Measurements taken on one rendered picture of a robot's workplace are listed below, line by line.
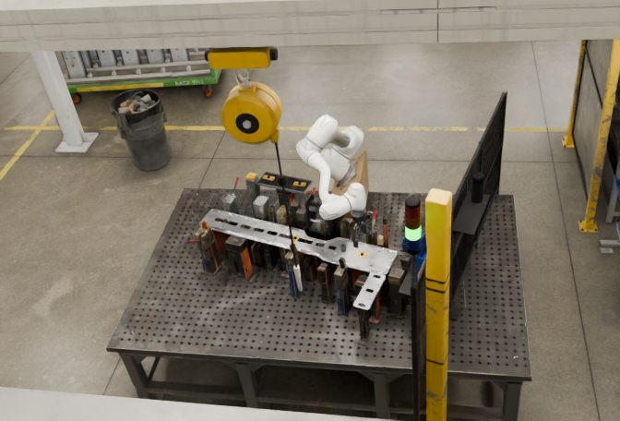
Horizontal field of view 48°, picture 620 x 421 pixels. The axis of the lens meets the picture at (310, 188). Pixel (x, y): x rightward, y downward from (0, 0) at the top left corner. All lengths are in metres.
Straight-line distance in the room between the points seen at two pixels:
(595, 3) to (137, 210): 5.60
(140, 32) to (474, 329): 3.10
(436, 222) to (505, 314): 1.35
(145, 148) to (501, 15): 5.74
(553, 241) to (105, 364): 3.64
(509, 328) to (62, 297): 3.62
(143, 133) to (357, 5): 5.49
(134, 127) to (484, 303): 3.87
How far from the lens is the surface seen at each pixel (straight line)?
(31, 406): 0.68
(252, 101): 1.71
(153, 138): 6.98
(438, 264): 3.37
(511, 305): 4.48
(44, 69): 7.53
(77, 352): 5.66
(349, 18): 1.57
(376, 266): 4.25
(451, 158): 6.79
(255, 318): 4.47
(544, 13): 1.57
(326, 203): 3.93
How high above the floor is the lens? 3.99
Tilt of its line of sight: 38 degrees down
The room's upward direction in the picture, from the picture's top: 8 degrees counter-clockwise
